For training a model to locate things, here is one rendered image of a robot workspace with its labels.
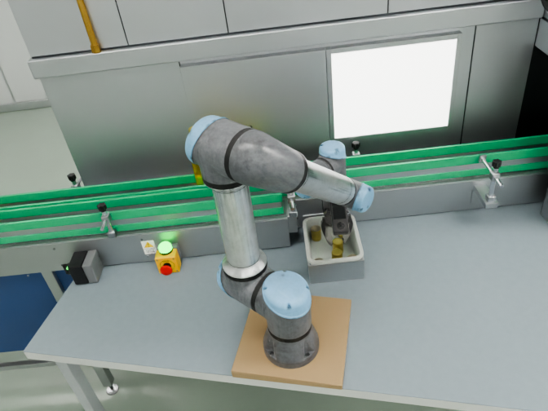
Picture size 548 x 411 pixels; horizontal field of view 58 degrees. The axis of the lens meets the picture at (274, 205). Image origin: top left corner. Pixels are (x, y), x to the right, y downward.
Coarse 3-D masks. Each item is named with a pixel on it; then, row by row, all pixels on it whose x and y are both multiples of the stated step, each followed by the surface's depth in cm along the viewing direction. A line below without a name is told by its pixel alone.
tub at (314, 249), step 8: (320, 216) 168; (352, 216) 166; (304, 224) 165; (312, 224) 168; (304, 232) 162; (352, 232) 163; (320, 240) 169; (352, 240) 164; (312, 248) 166; (320, 248) 166; (328, 248) 165; (344, 248) 164; (352, 248) 164; (360, 248) 153; (312, 256) 163; (320, 256) 162; (328, 256) 162; (344, 256) 161; (360, 256) 150
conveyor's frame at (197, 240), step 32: (384, 192) 170; (416, 192) 170; (448, 192) 171; (512, 192) 172; (544, 192) 172; (256, 224) 164; (0, 256) 169; (32, 256) 169; (64, 256) 170; (128, 256) 171
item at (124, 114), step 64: (64, 0) 149; (128, 0) 150; (192, 0) 150; (256, 0) 151; (320, 0) 152; (384, 0) 152; (448, 0) 153; (512, 0) 153; (64, 64) 159; (128, 64) 159; (512, 64) 166; (64, 128) 175; (128, 128) 175; (512, 128) 180
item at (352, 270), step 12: (312, 216) 174; (312, 264) 152; (324, 264) 151; (336, 264) 151; (348, 264) 151; (360, 264) 152; (312, 276) 154; (324, 276) 154; (336, 276) 154; (348, 276) 155; (360, 276) 155
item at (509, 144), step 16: (464, 144) 170; (480, 144) 170; (496, 144) 170; (512, 144) 171; (528, 144) 171; (544, 144) 171; (352, 160) 172; (368, 160) 173; (384, 160) 173; (400, 160) 173; (416, 160) 174; (176, 176) 175; (192, 176) 174; (32, 192) 177; (48, 192) 176; (64, 192) 177; (80, 192) 177; (96, 192) 177; (112, 192) 178; (128, 192) 178
